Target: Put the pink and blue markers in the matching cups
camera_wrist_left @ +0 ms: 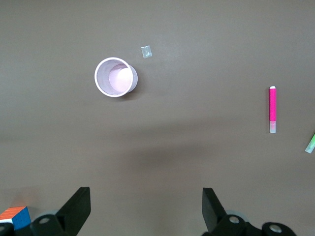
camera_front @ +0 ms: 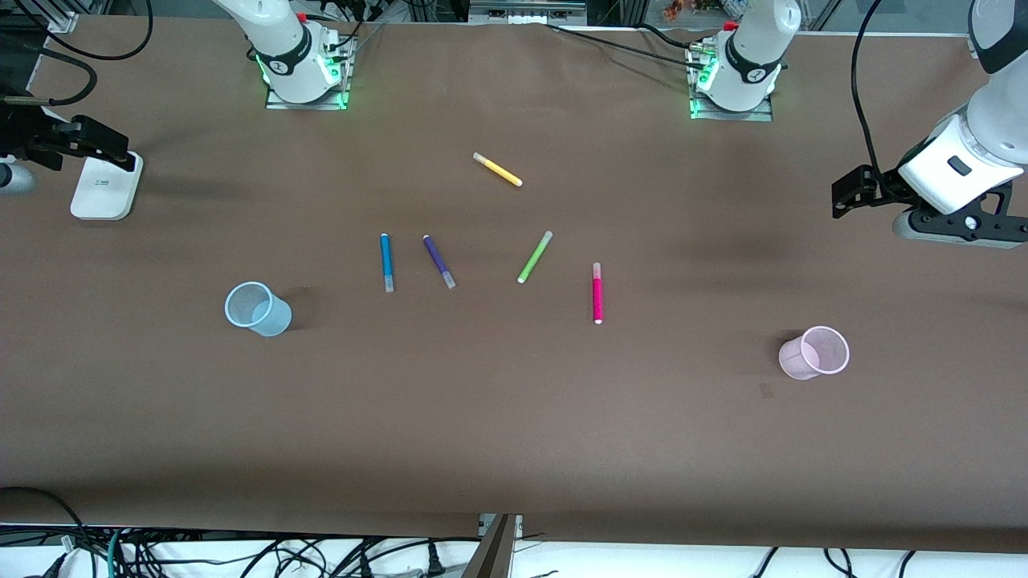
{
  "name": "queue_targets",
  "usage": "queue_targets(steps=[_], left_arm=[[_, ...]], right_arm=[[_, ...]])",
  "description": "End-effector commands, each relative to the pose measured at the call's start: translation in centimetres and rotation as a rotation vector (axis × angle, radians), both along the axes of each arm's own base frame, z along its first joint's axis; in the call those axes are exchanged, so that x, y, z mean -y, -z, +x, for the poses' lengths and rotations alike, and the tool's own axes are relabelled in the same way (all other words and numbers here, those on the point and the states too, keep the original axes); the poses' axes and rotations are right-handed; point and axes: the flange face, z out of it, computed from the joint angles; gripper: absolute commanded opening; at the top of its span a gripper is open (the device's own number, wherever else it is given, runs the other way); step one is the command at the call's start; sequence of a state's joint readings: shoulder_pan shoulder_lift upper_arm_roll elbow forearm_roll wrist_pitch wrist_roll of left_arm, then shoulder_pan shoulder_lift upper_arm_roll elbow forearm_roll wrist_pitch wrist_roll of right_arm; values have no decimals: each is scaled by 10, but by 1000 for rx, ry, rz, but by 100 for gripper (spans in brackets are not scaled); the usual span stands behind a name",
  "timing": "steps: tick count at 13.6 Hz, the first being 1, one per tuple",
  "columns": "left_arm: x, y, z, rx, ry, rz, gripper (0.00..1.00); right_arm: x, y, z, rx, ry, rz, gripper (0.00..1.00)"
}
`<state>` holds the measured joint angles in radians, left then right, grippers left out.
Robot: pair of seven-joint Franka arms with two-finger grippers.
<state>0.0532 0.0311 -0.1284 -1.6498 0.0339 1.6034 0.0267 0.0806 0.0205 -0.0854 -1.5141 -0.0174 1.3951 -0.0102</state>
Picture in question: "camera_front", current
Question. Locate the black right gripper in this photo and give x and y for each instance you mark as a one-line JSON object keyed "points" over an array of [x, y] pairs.
{"points": [[24, 132]]}

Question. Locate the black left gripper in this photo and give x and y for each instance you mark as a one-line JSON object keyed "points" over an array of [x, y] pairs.
{"points": [[882, 190]]}

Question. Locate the pink marker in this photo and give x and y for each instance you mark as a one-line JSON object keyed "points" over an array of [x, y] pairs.
{"points": [[597, 297]]}

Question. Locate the blue marker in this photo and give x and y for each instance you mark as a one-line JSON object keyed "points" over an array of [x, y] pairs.
{"points": [[386, 258]]}

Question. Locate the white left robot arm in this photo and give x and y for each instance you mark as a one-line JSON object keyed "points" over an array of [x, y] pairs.
{"points": [[755, 48]]}

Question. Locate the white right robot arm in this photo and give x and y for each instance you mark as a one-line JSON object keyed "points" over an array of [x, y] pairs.
{"points": [[281, 40]]}

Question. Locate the white desk lamp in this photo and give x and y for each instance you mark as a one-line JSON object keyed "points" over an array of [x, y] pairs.
{"points": [[100, 189]]}

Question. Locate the translucent pink plastic cup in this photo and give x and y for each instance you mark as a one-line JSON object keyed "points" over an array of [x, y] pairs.
{"points": [[795, 357]]}

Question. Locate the translucent blue plastic cup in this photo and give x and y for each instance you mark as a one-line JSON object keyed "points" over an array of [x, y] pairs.
{"points": [[269, 317]]}

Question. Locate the green marker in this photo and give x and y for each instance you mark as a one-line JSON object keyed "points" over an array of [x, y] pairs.
{"points": [[534, 258]]}

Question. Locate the purple marker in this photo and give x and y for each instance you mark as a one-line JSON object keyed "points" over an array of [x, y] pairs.
{"points": [[436, 257]]}

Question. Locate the yellow marker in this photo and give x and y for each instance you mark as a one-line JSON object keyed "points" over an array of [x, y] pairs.
{"points": [[498, 169]]}

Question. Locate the brown table cover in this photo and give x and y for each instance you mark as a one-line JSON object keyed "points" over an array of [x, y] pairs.
{"points": [[514, 401]]}

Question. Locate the aluminium corner bracket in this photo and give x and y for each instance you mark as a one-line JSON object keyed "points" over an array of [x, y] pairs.
{"points": [[63, 22]]}

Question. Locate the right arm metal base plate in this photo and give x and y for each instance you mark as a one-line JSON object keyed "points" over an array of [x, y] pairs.
{"points": [[277, 104]]}

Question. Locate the metal frame rail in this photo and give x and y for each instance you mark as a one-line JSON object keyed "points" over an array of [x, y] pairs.
{"points": [[522, 10]]}

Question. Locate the aluminium frame post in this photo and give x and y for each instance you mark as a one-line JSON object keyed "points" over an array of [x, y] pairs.
{"points": [[494, 554]]}

